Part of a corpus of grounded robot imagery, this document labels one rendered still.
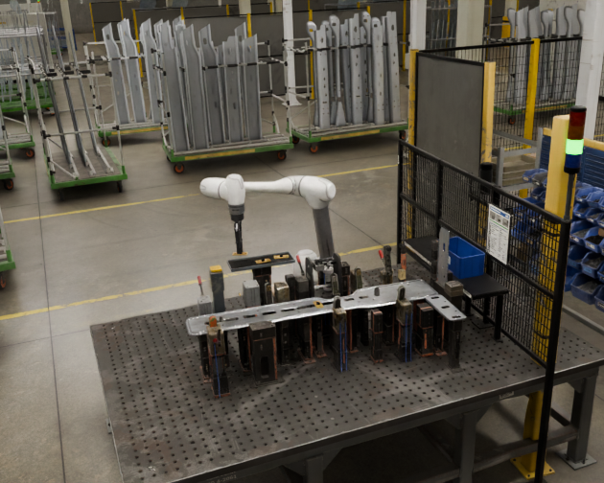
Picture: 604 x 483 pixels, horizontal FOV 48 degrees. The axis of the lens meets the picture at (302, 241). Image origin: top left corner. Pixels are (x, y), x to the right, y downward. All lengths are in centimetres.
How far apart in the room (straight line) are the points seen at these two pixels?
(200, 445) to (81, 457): 141
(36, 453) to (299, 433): 196
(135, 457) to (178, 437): 21
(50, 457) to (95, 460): 29
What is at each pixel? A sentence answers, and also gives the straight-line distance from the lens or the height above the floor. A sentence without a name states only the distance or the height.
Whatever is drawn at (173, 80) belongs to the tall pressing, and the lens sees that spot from 1031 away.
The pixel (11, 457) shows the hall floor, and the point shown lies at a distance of 467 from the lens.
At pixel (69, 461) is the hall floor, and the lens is 449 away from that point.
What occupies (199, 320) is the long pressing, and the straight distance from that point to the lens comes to 360.
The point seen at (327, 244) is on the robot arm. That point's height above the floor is 111.
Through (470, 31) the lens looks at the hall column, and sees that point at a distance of 1119.
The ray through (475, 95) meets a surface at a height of 172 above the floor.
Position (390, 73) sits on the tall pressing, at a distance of 1168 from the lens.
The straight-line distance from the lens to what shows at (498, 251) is 388.
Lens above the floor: 264
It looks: 21 degrees down
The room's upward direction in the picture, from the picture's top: 2 degrees counter-clockwise
